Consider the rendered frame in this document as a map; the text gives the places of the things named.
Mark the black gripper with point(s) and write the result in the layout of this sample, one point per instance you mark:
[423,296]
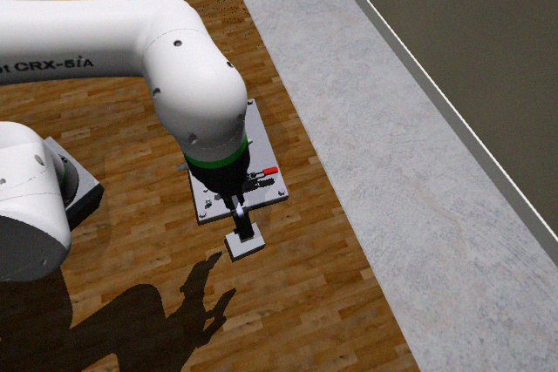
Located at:
[233,200]

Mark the toggle clamp with red handle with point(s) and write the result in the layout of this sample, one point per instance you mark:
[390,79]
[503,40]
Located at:
[250,183]

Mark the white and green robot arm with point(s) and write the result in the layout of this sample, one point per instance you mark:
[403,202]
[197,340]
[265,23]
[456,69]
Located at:
[200,99]

